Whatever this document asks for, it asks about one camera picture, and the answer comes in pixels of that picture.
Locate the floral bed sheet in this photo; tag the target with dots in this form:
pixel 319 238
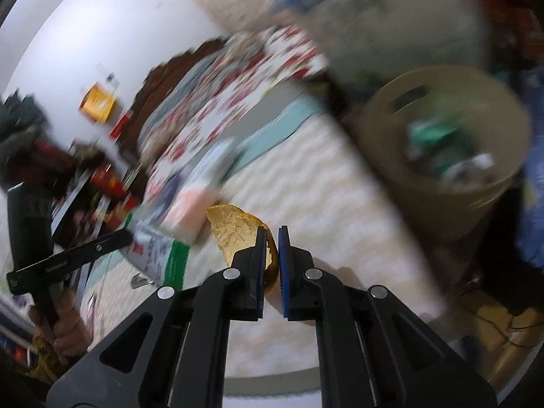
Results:
pixel 219 91

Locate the pink paper cup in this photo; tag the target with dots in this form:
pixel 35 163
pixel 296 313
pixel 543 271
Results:
pixel 187 214

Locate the white tissue pack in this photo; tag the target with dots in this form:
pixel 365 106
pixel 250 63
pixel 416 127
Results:
pixel 214 165

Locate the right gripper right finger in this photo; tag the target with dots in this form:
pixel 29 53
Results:
pixel 373 350

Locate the cluttered metal shelf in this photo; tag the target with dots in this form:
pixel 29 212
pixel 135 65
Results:
pixel 28 155

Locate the zigzag patterned blanket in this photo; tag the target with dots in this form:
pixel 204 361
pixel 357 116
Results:
pixel 317 185

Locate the green crushed can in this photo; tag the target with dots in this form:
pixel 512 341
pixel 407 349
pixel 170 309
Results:
pixel 433 146

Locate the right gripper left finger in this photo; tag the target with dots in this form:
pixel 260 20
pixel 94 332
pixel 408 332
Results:
pixel 171 351

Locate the orange peel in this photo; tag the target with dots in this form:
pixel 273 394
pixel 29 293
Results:
pixel 236 230

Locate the yellow paper bag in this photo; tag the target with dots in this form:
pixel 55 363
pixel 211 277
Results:
pixel 98 104

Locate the beige trash bin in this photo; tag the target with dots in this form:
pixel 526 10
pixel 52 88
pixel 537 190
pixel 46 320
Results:
pixel 490 115

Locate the clear storage box blue handle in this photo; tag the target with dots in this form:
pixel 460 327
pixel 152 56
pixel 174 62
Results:
pixel 378 40

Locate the person's left hand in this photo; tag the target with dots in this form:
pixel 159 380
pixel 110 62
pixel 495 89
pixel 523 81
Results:
pixel 70 336

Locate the white tissue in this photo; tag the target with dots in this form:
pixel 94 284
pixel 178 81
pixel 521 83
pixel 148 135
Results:
pixel 476 170

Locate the blue milk carton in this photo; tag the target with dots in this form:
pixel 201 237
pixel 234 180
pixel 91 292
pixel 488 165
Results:
pixel 166 196

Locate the blue cloth bag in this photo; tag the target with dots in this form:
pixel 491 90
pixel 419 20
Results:
pixel 530 235

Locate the carved wooden headboard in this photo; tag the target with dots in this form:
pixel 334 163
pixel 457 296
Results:
pixel 159 83

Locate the white snack pouch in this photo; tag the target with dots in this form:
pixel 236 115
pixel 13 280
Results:
pixel 160 257

